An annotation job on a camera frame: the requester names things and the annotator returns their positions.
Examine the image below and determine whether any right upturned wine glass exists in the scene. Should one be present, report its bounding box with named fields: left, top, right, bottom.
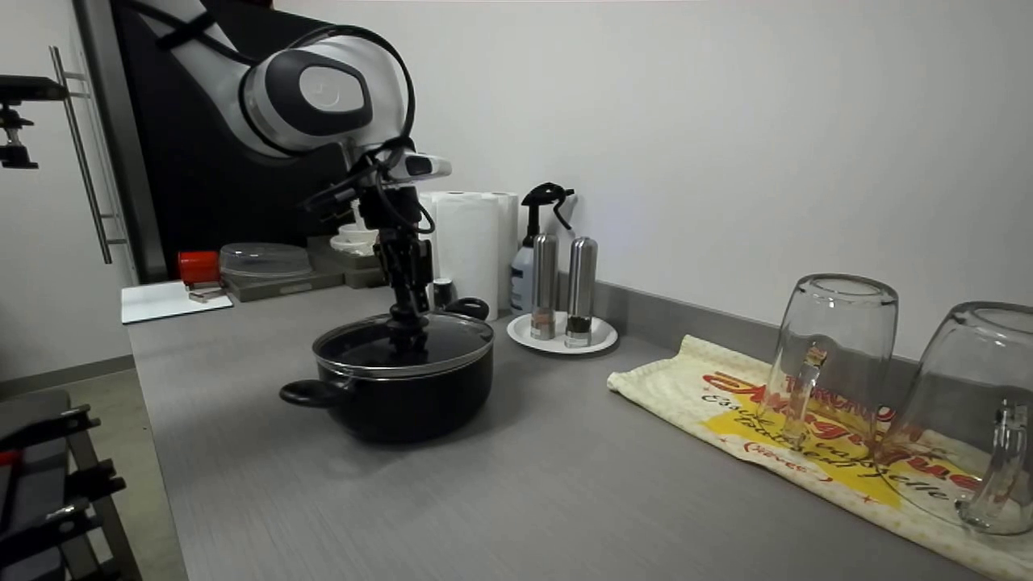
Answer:
left=885, top=301, right=1033, bottom=535

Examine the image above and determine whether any white paper sheet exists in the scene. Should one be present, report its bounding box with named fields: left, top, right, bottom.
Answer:
left=120, top=279, right=232, bottom=327

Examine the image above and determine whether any metal door handle bar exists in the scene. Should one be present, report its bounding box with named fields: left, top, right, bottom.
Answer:
left=48, top=45, right=126, bottom=263

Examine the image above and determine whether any left steel grinder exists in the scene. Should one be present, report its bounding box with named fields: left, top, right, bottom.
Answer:
left=533, top=235, right=557, bottom=337

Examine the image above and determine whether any white paper towel roll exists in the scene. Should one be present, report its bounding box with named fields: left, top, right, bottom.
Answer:
left=418, top=190, right=512, bottom=318

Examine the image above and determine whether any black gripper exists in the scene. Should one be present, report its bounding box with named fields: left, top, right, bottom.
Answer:
left=300, top=139, right=452, bottom=336

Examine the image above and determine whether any right steel grinder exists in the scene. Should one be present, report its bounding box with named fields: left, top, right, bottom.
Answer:
left=569, top=235, right=598, bottom=342

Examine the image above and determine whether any spray bottle with black trigger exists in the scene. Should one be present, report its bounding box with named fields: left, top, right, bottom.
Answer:
left=511, top=181, right=571, bottom=314

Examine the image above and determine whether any upturned wine glass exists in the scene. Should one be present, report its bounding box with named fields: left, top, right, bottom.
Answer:
left=761, top=275, right=896, bottom=447
left=885, top=301, right=1033, bottom=535

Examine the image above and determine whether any white round plate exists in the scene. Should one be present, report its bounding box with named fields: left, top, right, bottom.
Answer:
left=506, top=314, right=621, bottom=358

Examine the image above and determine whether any clear plastic container lid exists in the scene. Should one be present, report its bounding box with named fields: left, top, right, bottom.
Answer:
left=220, top=241, right=314, bottom=279

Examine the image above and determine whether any cream printed kitchen towel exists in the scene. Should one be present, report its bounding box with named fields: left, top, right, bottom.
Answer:
left=608, top=336, right=1033, bottom=581

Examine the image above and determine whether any left upturned wine glass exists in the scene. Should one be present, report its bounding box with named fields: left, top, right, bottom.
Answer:
left=761, top=275, right=896, bottom=447

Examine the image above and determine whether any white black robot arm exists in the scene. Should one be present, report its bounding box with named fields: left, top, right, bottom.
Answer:
left=129, top=0, right=452, bottom=342

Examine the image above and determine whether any glass lid with black knob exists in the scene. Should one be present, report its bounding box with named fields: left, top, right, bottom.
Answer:
left=314, top=314, right=493, bottom=376

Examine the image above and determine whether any black cooking pot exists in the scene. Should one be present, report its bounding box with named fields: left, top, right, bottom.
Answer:
left=282, top=298, right=493, bottom=443

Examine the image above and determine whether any steel grinder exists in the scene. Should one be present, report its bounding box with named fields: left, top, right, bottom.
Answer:
left=533, top=235, right=557, bottom=337
left=569, top=235, right=598, bottom=342

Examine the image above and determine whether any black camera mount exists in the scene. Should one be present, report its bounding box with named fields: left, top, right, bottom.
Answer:
left=0, top=73, right=67, bottom=167

